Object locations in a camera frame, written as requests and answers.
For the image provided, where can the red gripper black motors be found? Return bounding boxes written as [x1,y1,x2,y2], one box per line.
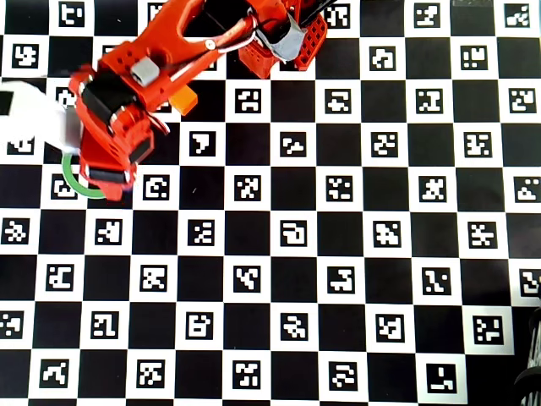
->
[69,65,156,202]

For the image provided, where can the orange cube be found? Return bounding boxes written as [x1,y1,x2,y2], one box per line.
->
[168,86,199,116]

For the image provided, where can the red perforated robot base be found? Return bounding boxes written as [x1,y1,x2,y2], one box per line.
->
[238,14,330,80]

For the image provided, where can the black white marker checkerboard mat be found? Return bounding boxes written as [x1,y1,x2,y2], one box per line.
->
[0,0,541,406]

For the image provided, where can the black ribbed object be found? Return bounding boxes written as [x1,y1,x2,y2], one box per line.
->
[514,307,541,406]

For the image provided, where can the green flat ring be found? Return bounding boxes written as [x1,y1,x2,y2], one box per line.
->
[61,152,107,200]

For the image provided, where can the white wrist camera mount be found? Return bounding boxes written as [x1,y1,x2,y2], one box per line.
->
[0,78,81,150]

